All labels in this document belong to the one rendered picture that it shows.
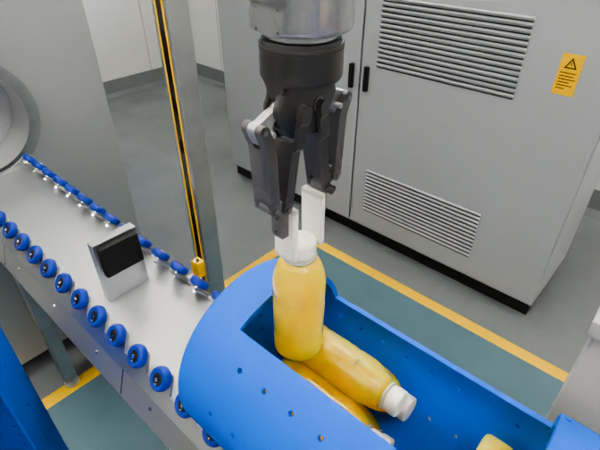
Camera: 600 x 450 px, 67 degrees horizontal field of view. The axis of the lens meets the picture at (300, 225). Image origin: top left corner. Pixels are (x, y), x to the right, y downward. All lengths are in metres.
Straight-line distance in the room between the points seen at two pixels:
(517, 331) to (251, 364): 1.97
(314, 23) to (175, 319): 0.77
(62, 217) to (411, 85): 1.55
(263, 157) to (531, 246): 1.94
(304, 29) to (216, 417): 0.46
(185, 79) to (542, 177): 1.48
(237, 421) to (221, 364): 0.07
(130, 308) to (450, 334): 1.60
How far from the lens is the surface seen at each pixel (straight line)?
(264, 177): 0.43
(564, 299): 2.72
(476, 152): 2.18
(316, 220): 0.52
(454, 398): 0.74
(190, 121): 1.22
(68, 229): 1.39
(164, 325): 1.03
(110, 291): 1.10
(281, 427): 0.56
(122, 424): 2.05
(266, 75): 0.41
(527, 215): 2.21
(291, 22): 0.38
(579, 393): 1.20
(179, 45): 1.16
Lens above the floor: 1.66
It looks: 35 degrees down
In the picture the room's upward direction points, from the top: straight up
